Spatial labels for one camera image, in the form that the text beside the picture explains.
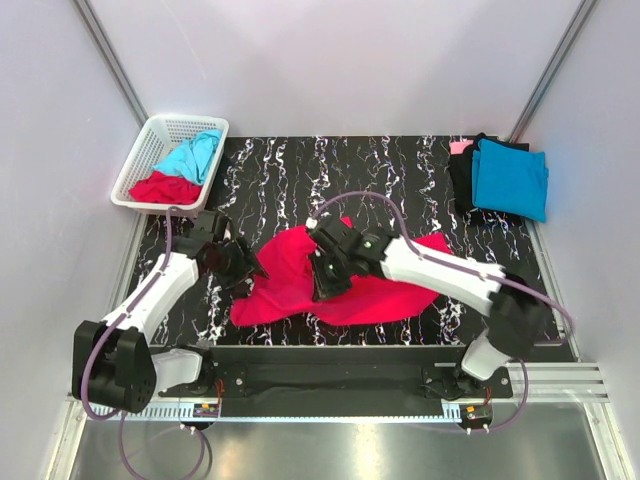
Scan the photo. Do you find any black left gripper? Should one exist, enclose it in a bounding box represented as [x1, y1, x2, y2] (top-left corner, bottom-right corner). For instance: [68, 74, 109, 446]
[207, 235, 268, 295]

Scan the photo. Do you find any red t-shirt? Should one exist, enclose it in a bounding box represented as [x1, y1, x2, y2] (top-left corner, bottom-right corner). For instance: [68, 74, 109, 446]
[231, 226, 439, 327]

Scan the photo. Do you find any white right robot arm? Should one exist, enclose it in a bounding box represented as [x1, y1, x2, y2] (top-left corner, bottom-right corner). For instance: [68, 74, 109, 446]
[305, 217, 550, 397]

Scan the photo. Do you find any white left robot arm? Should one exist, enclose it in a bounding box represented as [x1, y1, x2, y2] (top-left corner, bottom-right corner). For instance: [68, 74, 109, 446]
[72, 211, 268, 421]

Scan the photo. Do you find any red shirt in basket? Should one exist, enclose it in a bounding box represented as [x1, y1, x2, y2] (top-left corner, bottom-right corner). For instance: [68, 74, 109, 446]
[129, 171, 202, 205]

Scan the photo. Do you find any light blue shirt in basket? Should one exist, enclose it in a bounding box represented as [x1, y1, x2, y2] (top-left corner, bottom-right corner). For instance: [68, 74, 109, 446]
[153, 130, 222, 186]

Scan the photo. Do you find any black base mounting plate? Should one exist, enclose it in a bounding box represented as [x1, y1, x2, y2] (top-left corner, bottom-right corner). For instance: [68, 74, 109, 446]
[169, 346, 513, 420]

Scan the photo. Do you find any white plastic laundry basket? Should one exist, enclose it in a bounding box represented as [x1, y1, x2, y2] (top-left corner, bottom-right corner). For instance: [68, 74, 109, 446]
[110, 113, 230, 218]

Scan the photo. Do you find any folded black t-shirt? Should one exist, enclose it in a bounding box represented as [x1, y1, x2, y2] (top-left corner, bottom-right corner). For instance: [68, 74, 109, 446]
[448, 132, 529, 215]

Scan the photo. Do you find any folded pink t-shirt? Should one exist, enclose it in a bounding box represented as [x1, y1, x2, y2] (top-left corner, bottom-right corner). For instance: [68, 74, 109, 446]
[449, 140, 474, 155]

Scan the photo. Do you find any folded blue t-shirt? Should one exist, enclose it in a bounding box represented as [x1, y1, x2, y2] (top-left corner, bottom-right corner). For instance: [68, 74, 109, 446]
[471, 138, 549, 223]

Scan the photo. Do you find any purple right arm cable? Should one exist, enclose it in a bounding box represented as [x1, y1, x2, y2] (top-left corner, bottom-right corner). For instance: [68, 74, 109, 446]
[309, 191, 576, 433]

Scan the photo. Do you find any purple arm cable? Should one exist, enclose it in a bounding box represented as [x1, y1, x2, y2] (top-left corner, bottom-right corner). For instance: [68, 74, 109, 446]
[79, 205, 215, 476]
[309, 191, 576, 433]

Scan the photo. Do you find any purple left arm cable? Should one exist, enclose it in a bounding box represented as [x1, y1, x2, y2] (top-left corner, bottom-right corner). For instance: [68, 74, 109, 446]
[79, 205, 215, 476]

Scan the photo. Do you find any aluminium frame rail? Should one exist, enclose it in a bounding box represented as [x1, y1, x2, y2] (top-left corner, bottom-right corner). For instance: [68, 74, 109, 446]
[66, 363, 609, 422]

